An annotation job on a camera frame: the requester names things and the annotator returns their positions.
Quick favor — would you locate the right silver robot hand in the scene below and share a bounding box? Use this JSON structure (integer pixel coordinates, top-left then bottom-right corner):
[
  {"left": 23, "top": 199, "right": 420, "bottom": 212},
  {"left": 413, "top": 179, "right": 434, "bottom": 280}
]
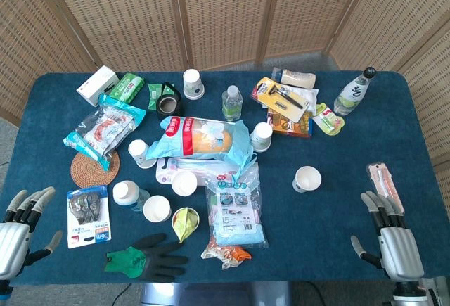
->
[{"left": 350, "top": 190, "right": 425, "bottom": 281}]

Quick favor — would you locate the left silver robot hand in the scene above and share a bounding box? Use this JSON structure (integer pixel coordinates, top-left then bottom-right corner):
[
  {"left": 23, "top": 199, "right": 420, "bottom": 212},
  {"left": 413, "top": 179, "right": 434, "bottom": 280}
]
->
[{"left": 0, "top": 186, "right": 63, "bottom": 281}]

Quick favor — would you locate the white paper cup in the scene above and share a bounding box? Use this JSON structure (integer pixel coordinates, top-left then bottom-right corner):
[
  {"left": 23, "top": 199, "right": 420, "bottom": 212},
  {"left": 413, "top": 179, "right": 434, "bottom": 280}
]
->
[
  {"left": 127, "top": 139, "right": 157, "bottom": 170},
  {"left": 143, "top": 195, "right": 172, "bottom": 224},
  {"left": 171, "top": 170, "right": 198, "bottom": 197},
  {"left": 292, "top": 165, "right": 322, "bottom": 193},
  {"left": 182, "top": 68, "right": 205, "bottom": 101},
  {"left": 250, "top": 122, "right": 274, "bottom": 153}
]

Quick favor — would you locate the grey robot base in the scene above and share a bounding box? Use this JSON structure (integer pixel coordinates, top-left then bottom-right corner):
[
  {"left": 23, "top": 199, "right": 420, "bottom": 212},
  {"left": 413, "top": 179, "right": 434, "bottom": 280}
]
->
[{"left": 139, "top": 281, "right": 293, "bottom": 306}]

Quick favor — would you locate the paper cup with yellow wrapper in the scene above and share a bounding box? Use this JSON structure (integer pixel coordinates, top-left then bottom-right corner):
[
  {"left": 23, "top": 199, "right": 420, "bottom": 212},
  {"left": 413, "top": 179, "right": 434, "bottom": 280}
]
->
[{"left": 171, "top": 206, "right": 200, "bottom": 244}]

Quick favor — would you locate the pink pen blister pack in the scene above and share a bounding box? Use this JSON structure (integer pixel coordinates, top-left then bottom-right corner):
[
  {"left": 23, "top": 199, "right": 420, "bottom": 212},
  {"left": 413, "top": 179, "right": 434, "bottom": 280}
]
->
[{"left": 366, "top": 161, "right": 406, "bottom": 219}]

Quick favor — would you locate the correction tape blister pack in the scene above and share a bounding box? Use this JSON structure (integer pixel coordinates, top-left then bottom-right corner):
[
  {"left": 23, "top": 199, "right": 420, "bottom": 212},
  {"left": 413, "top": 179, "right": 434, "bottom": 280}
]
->
[{"left": 66, "top": 184, "right": 113, "bottom": 250}]

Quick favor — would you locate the round woven coaster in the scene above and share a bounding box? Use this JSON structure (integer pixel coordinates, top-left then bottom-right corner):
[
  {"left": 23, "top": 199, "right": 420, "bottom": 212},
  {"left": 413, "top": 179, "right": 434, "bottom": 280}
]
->
[{"left": 70, "top": 150, "right": 121, "bottom": 190}]

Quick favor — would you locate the white-capped plastic bottle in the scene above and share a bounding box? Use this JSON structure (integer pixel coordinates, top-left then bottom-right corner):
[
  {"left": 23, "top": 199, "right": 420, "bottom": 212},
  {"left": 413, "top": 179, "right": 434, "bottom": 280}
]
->
[{"left": 112, "top": 180, "right": 151, "bottom": 212}]

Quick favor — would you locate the green black work glove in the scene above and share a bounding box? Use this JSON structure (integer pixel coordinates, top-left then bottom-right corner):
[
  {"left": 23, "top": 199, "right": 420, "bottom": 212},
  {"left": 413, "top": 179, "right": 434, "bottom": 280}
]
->
[{"left": 103, "top": 232, "right": 189, "bottom": 281}]

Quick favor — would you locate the teal white plastic packet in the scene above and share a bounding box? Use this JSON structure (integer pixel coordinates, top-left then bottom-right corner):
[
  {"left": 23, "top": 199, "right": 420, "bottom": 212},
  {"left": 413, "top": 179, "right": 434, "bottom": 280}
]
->
[{"left": 63, "top": 93, "right": 147, "bottom": 172}]

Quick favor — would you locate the green lip balm pack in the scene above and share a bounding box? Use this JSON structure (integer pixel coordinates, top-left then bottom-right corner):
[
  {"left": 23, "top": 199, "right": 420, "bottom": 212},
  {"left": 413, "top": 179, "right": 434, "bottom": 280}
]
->
[{"left": 311, "top": 103, "right": 346, "bottom": 136}]

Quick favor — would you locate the lime soda bottle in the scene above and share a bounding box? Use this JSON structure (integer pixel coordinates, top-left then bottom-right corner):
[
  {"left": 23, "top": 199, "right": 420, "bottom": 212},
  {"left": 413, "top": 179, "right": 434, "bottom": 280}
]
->
[{"left": 333, "top": 66, "right": 377, "bottom": 117}]

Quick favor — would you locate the orange cardboard box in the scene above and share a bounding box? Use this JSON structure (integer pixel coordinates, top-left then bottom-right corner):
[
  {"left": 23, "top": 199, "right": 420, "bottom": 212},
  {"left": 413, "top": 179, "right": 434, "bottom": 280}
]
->
[{"left": 266, "top": 107, "right": 314, "bottom": 139}]

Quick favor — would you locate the white pink toothbrush pack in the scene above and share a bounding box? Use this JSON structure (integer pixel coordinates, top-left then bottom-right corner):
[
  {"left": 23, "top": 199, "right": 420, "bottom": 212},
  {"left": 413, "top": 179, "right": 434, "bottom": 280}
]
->
[{"left": 155, "top": 157, "right": 240, "bottom": 186}]

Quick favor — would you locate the zip bag with blue cloths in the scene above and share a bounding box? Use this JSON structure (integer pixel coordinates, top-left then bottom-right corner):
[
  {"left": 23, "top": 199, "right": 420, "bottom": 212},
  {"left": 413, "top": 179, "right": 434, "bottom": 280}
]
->
[{"left": 205, "top": 161, "right": 269, "bottom": 250}]

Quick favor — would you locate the orange snack packet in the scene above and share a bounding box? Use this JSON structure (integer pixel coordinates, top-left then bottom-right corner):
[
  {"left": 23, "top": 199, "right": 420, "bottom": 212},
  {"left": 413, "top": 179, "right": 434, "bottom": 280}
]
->
[{"left": 200, "top": 239, "right": 252, "bottom": 270}]

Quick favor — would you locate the white cardboard box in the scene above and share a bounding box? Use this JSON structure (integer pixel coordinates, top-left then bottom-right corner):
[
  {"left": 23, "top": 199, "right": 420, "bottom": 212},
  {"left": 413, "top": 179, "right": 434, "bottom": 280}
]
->
[{"left": 76, "top": 65, "right": 120, "bottom": 108}]

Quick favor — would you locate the white plastic pouch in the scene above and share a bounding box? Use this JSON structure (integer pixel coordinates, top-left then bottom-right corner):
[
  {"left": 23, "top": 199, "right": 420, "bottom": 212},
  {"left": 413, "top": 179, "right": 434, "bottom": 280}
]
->
[{"left": 285, "top": 85, "right": 320, "bottom": 114}]

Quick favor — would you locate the green wet wipes pack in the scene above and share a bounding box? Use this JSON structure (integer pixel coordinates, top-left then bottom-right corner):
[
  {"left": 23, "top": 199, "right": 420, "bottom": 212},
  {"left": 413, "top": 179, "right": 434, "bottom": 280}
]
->
[{"left": 108, "top": 72, "right": 146, "bottom": 104}]

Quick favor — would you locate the razor in yellow package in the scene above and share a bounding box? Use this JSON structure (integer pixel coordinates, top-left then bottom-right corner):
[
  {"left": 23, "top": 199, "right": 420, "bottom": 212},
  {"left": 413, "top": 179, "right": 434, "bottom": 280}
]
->
[{"left": 250, "top": 76, "right": 315, "bottom": 123}]

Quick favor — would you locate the beige tube bottle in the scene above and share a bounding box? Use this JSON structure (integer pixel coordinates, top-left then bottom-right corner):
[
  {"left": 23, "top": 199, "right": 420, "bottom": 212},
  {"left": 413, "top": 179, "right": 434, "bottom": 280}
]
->
[{"left": 271, "top": 67, "right": 316, "bottom": 89}]

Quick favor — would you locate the small green packet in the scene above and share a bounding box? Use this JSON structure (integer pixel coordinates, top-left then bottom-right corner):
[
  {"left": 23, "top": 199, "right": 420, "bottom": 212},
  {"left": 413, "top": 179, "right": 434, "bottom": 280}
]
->
[{"left": 146, "top": 83, "right": 166, "bottom": 111}]

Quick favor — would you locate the black tape roll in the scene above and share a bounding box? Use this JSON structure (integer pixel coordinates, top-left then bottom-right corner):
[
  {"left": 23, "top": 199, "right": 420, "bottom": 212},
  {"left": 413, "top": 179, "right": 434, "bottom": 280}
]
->
[{"left": 156, "top": 81, "right": 184, "bottom": 117}]

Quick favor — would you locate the light blue sponge bag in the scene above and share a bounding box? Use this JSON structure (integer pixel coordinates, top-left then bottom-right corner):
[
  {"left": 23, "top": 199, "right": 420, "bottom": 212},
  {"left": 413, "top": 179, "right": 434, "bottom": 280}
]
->
[{"left": 146, "top": 115, "right": 258, "bottom": 177}]

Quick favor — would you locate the clear water bottle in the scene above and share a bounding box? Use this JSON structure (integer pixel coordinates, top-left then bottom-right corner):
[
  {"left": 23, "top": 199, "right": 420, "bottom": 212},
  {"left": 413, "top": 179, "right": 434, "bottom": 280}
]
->
[{"left": 221, "top": 85, "right": 244, "bottom": 122}]

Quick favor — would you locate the woven folding screen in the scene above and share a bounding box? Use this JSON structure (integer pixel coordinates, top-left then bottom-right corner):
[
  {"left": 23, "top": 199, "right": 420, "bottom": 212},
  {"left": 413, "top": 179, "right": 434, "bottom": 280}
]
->
[{"left": 0, "top": 0, "right": 450, "bottom": 215}]

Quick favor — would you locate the black cable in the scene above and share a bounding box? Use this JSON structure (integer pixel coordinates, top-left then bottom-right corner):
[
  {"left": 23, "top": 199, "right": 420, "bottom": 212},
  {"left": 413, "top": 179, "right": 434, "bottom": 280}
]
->
[
  {"left": 111, "top": 283, "right": 133, "bottom": 306},
  {"left": 304, "top": 281, "right": 326, "bottom": 306}
]

